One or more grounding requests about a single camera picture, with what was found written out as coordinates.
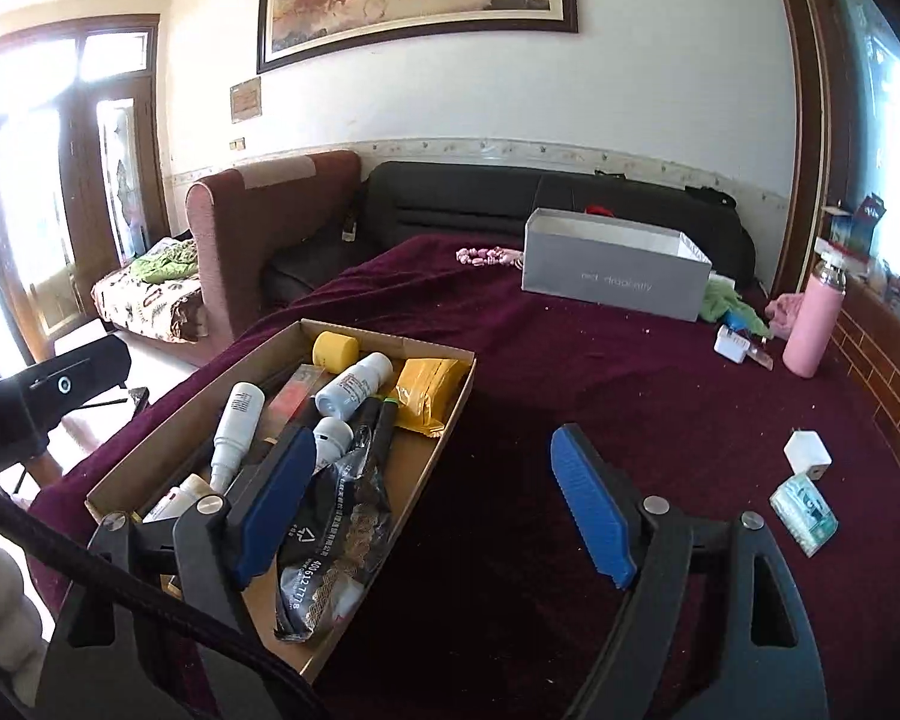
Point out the yellow tape roll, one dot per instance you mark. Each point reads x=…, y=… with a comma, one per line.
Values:
x=336, y=352

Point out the red bag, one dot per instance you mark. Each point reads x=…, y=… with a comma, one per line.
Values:
x=600, y=208

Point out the cardboard box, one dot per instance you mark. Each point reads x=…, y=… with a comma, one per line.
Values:
x=420, y=457

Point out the black bag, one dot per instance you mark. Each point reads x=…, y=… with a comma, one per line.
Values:
x=709, y=196

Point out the blue red carton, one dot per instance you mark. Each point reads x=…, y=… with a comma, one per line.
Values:
x=866, y=217

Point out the wooden glass door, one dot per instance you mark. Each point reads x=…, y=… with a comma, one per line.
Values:
x=82, y=187

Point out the white adapter cube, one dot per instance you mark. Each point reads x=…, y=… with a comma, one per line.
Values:
x=804, y=450

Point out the white spray bottle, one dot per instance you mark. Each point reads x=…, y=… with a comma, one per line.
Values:
x=236, y=424

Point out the yellow packet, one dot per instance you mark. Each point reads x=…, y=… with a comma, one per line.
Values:
x=427, y=394

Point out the black packet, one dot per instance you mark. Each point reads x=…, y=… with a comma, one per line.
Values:
x=337, y=540

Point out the person's left hand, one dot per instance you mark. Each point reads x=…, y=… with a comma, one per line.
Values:
x=4, y=585

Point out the light green garment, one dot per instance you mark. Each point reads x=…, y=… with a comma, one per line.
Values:
x=165, y=262

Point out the wooden window frame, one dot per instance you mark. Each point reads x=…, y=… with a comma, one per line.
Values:
x=802, y=127

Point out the black marker green cap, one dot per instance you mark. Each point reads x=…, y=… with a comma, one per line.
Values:
x=386, y=427

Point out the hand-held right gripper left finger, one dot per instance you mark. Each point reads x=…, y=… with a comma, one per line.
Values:
x=270, y=510

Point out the small clear pink case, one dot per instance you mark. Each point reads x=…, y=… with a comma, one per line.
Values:
x=759, y=357

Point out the white charger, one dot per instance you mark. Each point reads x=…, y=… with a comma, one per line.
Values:
x=729, y=345

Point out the green white tissue packet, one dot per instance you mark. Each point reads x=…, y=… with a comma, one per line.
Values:
x=802, y=514

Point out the pink bottle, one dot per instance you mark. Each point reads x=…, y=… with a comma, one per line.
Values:
x=810, y=330

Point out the grey shoe box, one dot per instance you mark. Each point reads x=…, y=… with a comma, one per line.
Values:
x=607, y=277

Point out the black leather sofa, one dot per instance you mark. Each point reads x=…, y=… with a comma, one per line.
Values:
x=457, y=195

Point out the floral blanket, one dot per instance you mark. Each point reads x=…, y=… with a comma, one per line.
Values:
x=142, y=307

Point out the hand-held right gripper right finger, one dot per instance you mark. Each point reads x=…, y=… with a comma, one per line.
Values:
x=591, y=514

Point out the small white pill bottle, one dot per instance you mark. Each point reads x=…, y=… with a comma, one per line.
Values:
x=334, y=435

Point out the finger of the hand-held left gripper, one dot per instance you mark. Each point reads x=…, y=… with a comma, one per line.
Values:
x=82, y=375

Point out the pink cloth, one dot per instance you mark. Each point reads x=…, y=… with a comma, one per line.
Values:
x=784, y=307

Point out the brown wall plaque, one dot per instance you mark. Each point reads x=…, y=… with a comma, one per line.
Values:
x=245, y=99

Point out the white labelled bottle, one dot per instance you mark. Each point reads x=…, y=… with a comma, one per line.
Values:
x=352, y=386

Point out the maroon blanket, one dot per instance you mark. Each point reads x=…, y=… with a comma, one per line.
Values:
x=570, y=375

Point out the green cloth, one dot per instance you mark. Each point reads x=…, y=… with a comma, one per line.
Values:
x=720, y=300

